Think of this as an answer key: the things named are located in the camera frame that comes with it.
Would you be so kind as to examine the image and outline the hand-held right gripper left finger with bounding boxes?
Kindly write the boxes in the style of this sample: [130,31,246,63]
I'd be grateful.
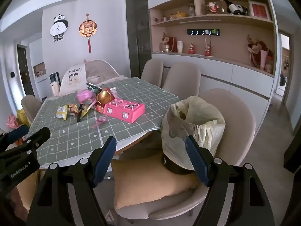
[26,135,117,226]

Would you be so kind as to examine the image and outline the beige mesh food cover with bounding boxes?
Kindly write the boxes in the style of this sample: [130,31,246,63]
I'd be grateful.
[83,60,124,86]

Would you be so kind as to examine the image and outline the white printed bag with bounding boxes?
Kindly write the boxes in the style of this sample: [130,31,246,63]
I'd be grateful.
[59,63,88,96]

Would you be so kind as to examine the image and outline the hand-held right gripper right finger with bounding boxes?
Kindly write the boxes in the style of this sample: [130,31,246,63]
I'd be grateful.
[185,135,275,226]

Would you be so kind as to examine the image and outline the wall picture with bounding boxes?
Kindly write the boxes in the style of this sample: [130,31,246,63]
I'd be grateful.
[33,62,46,78]

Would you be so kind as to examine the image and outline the dark door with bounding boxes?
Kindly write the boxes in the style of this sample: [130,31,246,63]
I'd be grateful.
[16,46,34,99]

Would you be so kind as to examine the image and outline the yellow teapot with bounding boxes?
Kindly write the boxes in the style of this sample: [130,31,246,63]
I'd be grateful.
[170,11,187,20]

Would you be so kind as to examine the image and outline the red cylinder with gold inside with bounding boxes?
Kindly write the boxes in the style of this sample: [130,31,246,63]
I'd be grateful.
[97,88,116,105]

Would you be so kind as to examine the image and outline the dark glass cabinet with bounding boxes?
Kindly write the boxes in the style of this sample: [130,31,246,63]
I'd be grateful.
[125,0,152,79]

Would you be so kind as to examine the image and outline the flower bouquet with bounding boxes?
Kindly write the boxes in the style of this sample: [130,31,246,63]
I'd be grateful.
[246,35,274,73]

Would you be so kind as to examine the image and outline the pink bag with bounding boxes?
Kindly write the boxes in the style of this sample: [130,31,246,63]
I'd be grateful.
[7,114,18,129]

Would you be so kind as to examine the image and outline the green checked tablecloth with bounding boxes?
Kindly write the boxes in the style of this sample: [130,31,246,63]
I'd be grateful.
[28,76,180,170]

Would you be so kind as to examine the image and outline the orange snack packet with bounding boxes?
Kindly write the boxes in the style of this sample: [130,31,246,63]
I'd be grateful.
[67,103,79,116]

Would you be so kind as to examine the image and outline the yellow orange bag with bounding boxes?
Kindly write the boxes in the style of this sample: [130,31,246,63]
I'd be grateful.
[16,108,31,128]

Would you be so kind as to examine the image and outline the wooden shelf unit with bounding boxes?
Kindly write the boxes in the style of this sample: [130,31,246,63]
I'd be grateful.
[148,0,275,78]

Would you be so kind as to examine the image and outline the glass jar with flowers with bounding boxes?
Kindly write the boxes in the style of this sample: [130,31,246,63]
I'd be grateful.
[159,32,170,53]

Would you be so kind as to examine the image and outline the red gift bag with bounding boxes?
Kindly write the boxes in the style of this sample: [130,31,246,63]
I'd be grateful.
[168,37,178,52]

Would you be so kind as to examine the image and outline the red gold wall ornament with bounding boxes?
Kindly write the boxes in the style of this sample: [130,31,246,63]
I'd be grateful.
[79,13,97,54]

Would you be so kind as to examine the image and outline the beige chair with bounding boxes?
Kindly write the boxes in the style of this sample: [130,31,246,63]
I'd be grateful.
[141,59,164,89]
[110,88,256,222]
[21,95,43,125]
[162,62,202,99]

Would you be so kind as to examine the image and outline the panda wine bottle holder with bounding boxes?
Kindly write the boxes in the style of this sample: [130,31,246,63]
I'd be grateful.
[220,0,248,16]

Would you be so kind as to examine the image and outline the black bin with yellow bag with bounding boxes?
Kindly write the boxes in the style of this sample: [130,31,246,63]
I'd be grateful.
[160,96,226,175]

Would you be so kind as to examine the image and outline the white bottle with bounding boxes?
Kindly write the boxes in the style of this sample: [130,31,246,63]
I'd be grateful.
[50,81,61,97]

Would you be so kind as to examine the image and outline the panda wall clock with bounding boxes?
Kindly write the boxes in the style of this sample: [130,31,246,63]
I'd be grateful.
[49,14,69,43]

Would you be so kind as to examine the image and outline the pink square box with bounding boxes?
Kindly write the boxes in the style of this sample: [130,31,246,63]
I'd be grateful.
[77,90,94,104]

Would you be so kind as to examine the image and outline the yellow white snack packet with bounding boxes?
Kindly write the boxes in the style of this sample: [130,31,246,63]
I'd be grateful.
[56,105,68,120]

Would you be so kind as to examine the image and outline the pink toy stove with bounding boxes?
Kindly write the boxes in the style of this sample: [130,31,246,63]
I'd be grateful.
[103,99,145,123]

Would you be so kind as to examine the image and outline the white lower cabinets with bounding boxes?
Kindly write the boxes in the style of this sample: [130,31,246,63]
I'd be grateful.
[152,53,274,128]

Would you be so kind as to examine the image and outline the red framed picture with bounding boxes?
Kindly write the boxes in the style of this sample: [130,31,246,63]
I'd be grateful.
[248,0,271,20]

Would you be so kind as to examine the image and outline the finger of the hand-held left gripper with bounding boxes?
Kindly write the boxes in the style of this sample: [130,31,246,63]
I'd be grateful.
[0,124,29,146]
[0,127,51,160]

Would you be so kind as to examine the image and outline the dark green wrapper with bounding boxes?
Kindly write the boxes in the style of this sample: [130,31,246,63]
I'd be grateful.
[86,82,102,93]

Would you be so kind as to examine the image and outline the red seated figurine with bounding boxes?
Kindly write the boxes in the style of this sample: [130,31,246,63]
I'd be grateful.
[206,2,219,15]

